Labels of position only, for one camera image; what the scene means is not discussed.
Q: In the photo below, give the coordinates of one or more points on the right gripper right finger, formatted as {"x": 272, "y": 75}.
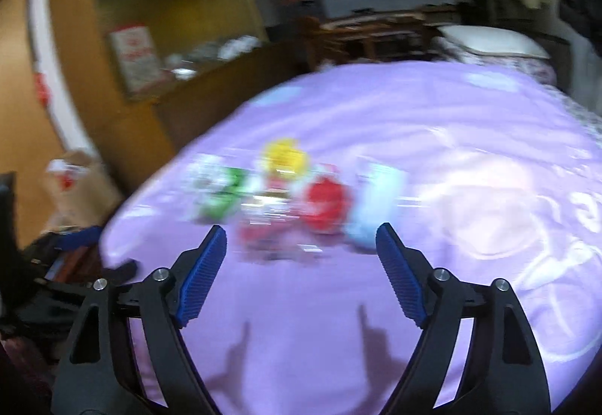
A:
{"x": 503, "y": 373}

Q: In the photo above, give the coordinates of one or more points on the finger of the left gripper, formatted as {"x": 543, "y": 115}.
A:
{"x": 75, "y": 239}
{"x": 125, "y": 272}

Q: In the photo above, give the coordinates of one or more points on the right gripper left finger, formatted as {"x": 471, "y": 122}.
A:
{"x": 99, "y": 374}

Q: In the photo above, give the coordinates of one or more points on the green white wrapper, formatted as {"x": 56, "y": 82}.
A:
{"x": 215, "y": 189}

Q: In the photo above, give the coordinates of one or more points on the red snack wrapper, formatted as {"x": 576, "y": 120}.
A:
{"x": 325, "y": 204}

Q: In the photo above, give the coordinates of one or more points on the light blue medicine box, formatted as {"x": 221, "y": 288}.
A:
{"x": 376, "y": 196}

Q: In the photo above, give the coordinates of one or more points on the brown cardboard box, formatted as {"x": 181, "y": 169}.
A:
{"x": 81, "y": 190}

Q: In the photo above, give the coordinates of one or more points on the red white boxed carton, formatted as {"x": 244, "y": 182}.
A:
{"x": 137, "y": 58}

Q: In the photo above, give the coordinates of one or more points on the wooden glass-door cabinet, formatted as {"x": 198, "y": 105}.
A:
{"x": 136, "y": 136}

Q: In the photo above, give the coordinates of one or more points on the white crumpled cloth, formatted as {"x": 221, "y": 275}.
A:
{"x": 234, "y": 48}

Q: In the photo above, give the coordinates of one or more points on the floral folded quilt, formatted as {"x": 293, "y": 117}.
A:
{"x": 539, "y": 69}

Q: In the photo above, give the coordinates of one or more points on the white pillow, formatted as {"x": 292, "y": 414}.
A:
{"x": 490, "y": 41}

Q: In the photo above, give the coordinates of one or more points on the wooden desk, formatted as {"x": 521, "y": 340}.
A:
{"x": 383, "y": 37}

